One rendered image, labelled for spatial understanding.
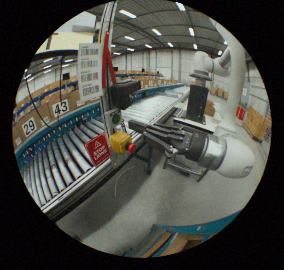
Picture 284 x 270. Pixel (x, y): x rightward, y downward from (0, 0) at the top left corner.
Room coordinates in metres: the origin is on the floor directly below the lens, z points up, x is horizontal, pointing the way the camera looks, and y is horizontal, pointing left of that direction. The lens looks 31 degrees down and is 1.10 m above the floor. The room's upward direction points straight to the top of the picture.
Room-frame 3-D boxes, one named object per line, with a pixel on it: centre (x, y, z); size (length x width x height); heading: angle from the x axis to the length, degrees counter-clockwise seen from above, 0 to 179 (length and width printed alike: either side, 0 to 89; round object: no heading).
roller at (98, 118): (0.67, 0.25, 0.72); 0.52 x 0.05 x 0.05; 57
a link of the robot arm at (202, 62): (0.80, -0.56, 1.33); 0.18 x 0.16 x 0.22; 65
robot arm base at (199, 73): (0.81, -0.56, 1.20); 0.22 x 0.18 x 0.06; 142
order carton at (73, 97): (0.71, 0.77, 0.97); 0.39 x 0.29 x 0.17; 147
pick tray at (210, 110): (1.05, -0.78, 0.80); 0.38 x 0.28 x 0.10; 58
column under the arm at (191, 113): (0.80, -0.54, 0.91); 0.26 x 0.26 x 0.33; 56
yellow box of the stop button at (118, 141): (0.34, 0.06, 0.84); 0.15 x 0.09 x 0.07; 147
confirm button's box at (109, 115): (0.32, 0.11, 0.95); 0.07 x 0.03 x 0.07; 147
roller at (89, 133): (0.50, 0.35, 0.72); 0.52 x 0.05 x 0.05; 57
